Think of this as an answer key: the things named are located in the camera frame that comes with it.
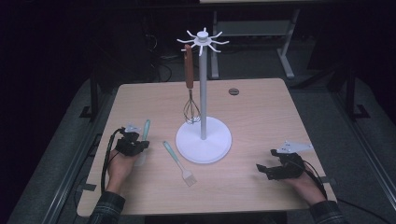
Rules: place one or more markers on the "white utensil rack stand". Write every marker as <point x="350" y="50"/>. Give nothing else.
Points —
<point x="204" y="146"/>

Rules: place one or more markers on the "grey round table grommet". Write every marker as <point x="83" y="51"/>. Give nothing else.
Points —
<point x="233" y="91"/>

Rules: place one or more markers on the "grey tape strip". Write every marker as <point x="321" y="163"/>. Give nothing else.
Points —
<point x="329" y="180"/>
<point x="85" y="187"/>

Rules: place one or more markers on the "metal floor rail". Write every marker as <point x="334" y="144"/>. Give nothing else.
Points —
<point x="74" y="168"/>
<point x="370" y="155"/>

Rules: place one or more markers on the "person's right hand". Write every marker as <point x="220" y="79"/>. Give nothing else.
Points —
<point x="306" y="186"/>

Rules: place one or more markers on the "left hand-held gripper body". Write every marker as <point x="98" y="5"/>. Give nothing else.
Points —
<point x="127" y="143"/>

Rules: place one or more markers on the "black metal stand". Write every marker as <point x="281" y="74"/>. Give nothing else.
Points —
<point x="94" y="96"/>
<point x="351" y="93"/>

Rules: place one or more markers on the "person's left hand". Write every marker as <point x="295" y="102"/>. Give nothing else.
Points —
<point x="120" y="171"/>

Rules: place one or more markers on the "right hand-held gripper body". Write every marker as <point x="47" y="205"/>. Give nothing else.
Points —
<point x="289" y="166"/>

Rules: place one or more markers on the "white desk frame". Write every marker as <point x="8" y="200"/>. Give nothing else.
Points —
<point x="286" y="53"/>

